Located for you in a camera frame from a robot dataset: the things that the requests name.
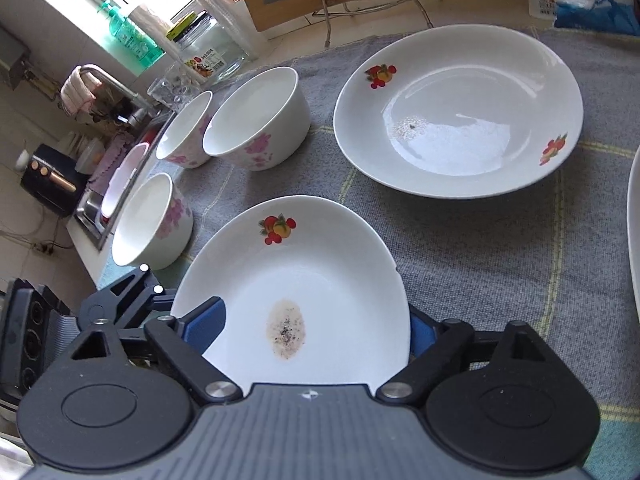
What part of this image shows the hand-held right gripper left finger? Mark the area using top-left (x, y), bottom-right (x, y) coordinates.
top-left (70, 296), bottom-right (246, 406)

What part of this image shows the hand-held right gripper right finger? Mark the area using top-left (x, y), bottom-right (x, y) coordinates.
top-left (375, 305), bottom-right (548, 403)

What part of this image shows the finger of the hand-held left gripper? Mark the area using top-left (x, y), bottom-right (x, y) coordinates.
top-left (77, 285), bottom-right (173, 330)
top-left (99, 264), bottom-right (153, 302)

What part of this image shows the white plate with fruit print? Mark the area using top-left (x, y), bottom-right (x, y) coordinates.
top-left (170, 195), bottom-right (412, 393)
top-left (332, 24), bottom-right (585, 200)
top-left (626, 145), bottom-right (640, 331)

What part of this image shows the white bowl with pink flowers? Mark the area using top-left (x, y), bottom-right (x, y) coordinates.
top-left (155, 90), bottom-right (215, 169)
top-left (111, 172), bottom-right (195, 270)
top-left (201, 66), bottom-right (312, 171)

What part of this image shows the steel sink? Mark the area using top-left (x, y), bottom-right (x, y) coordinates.
top-left (75, 110), bottom-right (176, 251)

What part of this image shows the grey checked cloth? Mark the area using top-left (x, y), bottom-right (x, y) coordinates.
top-left (95, 27), bottom-right (640, 480)

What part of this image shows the pale pink bowl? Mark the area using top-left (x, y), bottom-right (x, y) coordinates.
top-left (100, 142), bottom-right (151, 221)

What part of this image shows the black countertop appliance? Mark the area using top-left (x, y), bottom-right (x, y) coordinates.
top-left (20, 144), bottom-right (86, 218)

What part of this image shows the purple cloth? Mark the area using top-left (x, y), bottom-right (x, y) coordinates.
top-left (90, 132), bottom-right (131, 191)

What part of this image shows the white plastic container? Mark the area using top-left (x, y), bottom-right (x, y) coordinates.
top-left (65, 130), bottom-right (106, 171)

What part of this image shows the pink and white towel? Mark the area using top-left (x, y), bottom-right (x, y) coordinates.
top-left (60, 66), bottom-right (101, 113)

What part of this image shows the clear drinking glass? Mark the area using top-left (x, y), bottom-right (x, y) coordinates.
top-left (146, 62), bottom-right (201, 111)

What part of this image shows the metal faucet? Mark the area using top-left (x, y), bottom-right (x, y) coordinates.
top-left (75, 64), bottom-right (161, 126)

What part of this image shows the green soap bottle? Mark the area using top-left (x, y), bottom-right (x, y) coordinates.
top-left (100, 0), bottom-right (166, 72)

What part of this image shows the glass jar with dark lid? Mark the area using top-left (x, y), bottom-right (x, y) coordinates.
top-left (166, 10), bottom-right (251, 83)

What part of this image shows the metal wire rack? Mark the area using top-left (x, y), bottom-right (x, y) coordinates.
top-left (312, 0), bottom-right (443, 50)

